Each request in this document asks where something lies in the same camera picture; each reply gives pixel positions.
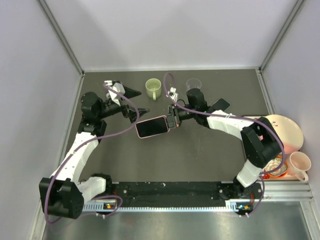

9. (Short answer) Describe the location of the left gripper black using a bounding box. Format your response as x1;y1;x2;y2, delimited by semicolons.
97;85;149;123

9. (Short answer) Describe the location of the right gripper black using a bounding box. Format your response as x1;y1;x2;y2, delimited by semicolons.
159;103;198;131

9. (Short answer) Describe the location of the dark phone blue edge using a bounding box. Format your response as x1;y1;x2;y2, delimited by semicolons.
206;98;230;114

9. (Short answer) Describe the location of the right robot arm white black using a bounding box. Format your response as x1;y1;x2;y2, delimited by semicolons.
166;88;284;199

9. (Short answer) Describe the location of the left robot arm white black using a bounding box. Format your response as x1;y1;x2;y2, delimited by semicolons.
39;80;149;224

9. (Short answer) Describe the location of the green mug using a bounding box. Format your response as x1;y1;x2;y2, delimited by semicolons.
145;78;162;101

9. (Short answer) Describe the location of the clear glass tumbler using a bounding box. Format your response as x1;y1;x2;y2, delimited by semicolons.
186;78;202;91

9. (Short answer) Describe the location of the orange patterned bowl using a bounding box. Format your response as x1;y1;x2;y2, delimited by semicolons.
263;155;288;179

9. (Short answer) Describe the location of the pink white plate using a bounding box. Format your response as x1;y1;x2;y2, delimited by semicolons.
266;114;304;155

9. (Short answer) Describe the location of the white tray with strawberries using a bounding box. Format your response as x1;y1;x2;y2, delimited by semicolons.
242;115;302;181

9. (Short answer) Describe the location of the pink mug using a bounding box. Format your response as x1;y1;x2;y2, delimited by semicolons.
286;151;312;183

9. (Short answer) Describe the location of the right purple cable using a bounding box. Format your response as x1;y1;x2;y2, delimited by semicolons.
163;72;287;217

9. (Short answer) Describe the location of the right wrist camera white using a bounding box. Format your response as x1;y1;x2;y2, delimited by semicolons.
167;87;179;103

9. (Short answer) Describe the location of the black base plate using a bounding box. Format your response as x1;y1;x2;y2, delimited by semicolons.
84;181;264;208

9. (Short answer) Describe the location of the light blue cable duct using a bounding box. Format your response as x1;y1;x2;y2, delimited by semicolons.
82;199;253;213

